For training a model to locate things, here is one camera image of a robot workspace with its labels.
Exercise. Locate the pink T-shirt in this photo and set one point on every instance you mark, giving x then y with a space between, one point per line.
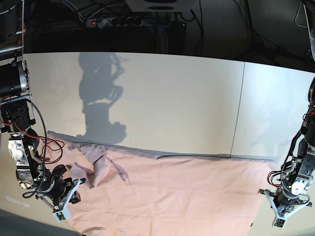
136 193

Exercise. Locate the black power strip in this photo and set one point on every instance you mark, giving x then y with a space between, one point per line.
115 22

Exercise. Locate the grey box under table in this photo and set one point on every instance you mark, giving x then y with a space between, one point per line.
160 5

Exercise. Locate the black power adapter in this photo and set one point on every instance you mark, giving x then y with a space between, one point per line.
177 29

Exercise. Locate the white sticker label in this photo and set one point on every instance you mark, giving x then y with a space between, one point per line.
15 201

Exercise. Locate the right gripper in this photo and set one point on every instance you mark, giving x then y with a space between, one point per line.
56 192

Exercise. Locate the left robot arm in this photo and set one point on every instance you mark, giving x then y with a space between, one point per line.
295 177

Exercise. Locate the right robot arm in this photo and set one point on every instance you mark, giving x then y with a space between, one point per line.
28 149

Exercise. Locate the aluminium table leg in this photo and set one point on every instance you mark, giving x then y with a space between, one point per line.
162 40

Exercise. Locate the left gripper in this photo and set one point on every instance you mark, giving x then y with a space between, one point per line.
284 204

